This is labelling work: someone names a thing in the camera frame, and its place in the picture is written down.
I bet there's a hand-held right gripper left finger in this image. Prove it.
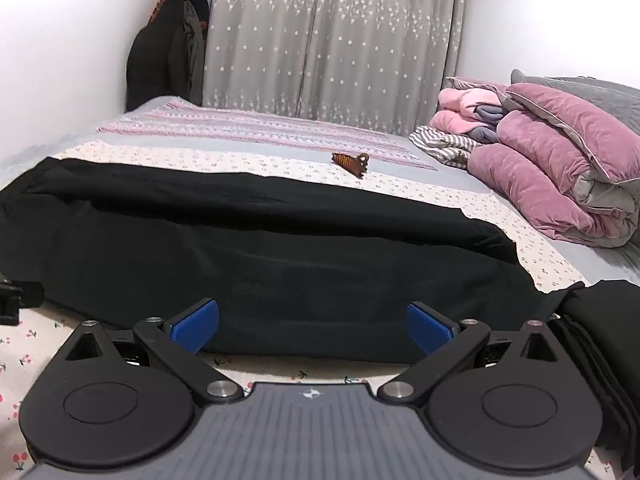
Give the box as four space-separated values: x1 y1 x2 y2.
64 297 247 407

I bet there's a grey star-print curtain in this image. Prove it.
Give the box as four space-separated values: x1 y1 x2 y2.
192 0 468 136

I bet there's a grey bed sheet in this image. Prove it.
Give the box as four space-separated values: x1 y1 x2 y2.
0 95 640 291

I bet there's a pink striped blanket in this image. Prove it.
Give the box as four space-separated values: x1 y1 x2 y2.
96 99 442 172

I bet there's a cherry-print bed sheet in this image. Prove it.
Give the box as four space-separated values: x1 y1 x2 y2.
0 139 603 480

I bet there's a black hanging coat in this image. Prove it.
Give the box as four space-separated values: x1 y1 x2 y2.
126 7 188 112

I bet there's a folded black pants pile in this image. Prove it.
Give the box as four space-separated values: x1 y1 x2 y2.
547 280 640 473

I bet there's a pink and grey quilt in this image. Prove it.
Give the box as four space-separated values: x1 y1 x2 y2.
467 82 640 249

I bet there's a brown hair claw clip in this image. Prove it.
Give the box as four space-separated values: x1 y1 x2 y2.
330 152 371 179

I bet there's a grey striped cloth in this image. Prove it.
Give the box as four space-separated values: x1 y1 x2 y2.
409 125 487 169

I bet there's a grey hanging garment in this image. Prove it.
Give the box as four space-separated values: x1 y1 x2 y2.
181 0 207 105

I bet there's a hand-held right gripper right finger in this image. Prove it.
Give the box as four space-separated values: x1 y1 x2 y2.
377 301 562 407

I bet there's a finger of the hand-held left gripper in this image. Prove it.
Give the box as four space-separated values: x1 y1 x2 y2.
0 274 44 327

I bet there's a light pink fleece garment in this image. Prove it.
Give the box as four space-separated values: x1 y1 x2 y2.
430 77 508 137

